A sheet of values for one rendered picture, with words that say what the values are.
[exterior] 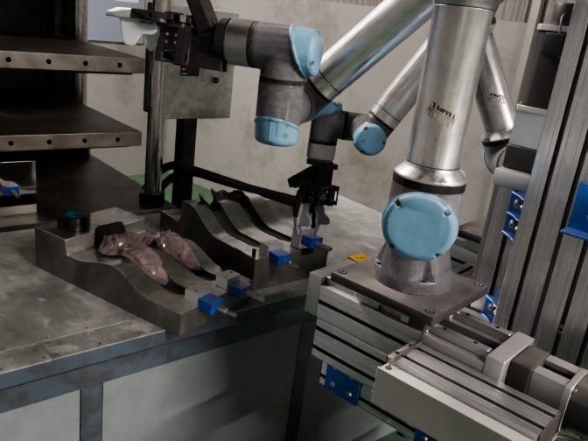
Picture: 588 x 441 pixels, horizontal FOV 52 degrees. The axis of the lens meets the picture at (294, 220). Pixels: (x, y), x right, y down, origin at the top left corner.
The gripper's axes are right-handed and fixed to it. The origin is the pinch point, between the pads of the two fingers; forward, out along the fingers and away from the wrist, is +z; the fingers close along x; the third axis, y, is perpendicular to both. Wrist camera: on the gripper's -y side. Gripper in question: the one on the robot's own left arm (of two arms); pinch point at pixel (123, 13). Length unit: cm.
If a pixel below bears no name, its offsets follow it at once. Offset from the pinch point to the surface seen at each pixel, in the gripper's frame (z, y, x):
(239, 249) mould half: -10, 50, 50
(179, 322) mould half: -10, 60, 18
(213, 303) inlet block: -15, 56, 23
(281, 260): -22, 50, 49
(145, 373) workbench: -1, 77, 23
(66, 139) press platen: 61, 34, 74
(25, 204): 68, 55, 65
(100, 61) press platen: 55, 7, 80
